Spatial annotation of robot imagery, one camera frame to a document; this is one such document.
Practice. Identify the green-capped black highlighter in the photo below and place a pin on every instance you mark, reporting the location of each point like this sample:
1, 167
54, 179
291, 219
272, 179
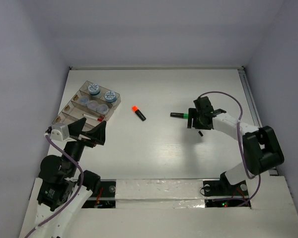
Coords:
179, 115

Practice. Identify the clear paper clip jar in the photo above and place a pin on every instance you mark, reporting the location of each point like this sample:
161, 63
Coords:
102, 109
92, 105

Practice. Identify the orange-capped black highlighter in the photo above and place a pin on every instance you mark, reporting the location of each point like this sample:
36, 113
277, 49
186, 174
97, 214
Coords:
136, 110

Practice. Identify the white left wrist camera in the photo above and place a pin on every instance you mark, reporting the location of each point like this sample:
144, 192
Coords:
59, 132

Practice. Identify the clear jar of paper clips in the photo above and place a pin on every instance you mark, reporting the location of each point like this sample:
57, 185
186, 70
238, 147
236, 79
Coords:
83, 100

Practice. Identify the red-capped white marker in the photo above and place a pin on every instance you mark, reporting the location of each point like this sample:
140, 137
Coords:
92, 117

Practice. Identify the blue-lidded cleaning gel jar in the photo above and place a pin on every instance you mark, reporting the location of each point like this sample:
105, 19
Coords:
94, 90

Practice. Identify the metal rail on table edge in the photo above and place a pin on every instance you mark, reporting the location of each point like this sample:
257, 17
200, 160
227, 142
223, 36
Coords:
257, 119

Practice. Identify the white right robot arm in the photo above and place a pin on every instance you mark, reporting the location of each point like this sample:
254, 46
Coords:
236, 129

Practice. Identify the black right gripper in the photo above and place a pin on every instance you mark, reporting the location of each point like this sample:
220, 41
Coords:
192, 113

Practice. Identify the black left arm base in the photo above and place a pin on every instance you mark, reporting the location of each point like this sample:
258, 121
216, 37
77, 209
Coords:
105, 198

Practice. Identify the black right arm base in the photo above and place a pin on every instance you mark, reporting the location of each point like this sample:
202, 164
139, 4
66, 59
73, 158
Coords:
218, 195

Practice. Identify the clear three-bin organizer tray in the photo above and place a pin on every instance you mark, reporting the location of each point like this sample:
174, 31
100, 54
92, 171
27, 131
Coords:
73, 110

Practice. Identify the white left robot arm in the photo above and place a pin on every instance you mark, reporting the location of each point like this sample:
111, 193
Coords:
65, 185

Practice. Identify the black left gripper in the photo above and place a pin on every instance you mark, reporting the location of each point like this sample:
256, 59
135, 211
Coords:
97, 133

